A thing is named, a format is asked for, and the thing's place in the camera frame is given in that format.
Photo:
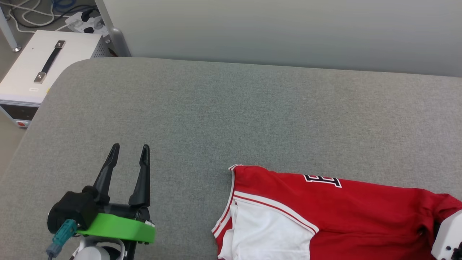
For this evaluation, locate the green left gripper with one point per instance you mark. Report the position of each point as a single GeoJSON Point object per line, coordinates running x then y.
{"type": "Point", "coordinates": [119, 227]}

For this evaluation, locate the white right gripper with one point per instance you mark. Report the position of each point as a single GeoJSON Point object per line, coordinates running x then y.
{"type": "Point", "coordinates": [451, 238]}

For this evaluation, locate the red white basketball jersey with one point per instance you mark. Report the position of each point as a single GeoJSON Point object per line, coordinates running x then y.
{"type": "Point", "coordinates": [361, 216]}

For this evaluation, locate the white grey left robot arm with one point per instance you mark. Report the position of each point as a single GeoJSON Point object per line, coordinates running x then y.
{"type": "Point", "coordinates": [95, 252]}

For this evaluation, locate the grey partition foot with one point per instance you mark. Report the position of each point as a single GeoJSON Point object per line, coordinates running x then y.
{"type": "Point", "coordinates": [115, 36]}

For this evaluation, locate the grey table leg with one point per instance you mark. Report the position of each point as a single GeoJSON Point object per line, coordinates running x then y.
{"type": "Point", "coordinates": [9, 32]}

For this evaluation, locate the white partition panel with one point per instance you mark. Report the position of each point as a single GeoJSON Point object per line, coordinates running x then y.
{"type": "Point", "coordinates": [288, 32]}

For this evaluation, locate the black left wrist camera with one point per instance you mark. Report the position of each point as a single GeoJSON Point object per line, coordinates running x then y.
{"type": "Point", "coordinates": [72, 209]}

